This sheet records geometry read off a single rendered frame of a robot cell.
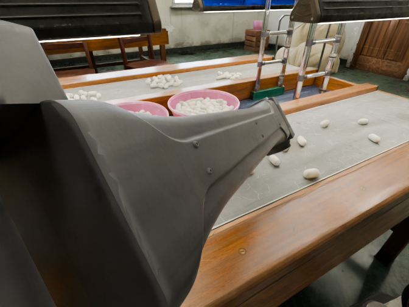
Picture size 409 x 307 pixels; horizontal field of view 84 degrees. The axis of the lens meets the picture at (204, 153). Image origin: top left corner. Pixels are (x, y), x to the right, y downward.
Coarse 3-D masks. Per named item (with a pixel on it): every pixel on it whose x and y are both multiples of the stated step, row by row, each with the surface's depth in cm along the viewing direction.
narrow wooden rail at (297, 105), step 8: (344, 88) 98; (352, 88) 98; (360, 88) 98; (368, 88) 98; (376, 88) 101; (312, 96) 90; (320, 96) 90; (328, 96) 90; (336, 96) 90; (344, 96) 93; (352, 96) 95; (280, 104) 83; (288, 104) 83; (296, 104) 83; (304, 104) 83; (312, 104) 85; (320, 104) 88; (288, 112) 81
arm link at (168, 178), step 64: (0, 64) 5; (0, 128) 6; (64, 128) 5; (128, 128) 6; (192, 128) 10; (256, 128) 18; (0, 192) 7; (64, 192) 6; (128, 192) 5; (192, 192) 7; (64, 256) 6; (128, 256) 5; (192, 256) 6
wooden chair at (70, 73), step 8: (48, 48) 221; (56, 48) 224; (64, 48) 226; (88, 56) 235; (88, 64) 238; (56, 72) 228; (64, 72) 229; (72, 72) 230; (80, 72) 230; (88, 72) 229
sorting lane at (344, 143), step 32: (384, 96) 97; (320, 128) 73; (352, 128) 73; (384, 128) 73; (288, 160) 59; (320, 160) 59; (352, 160) 59; (256, 192) 49; (288, 192) 49; (224, 224) 42
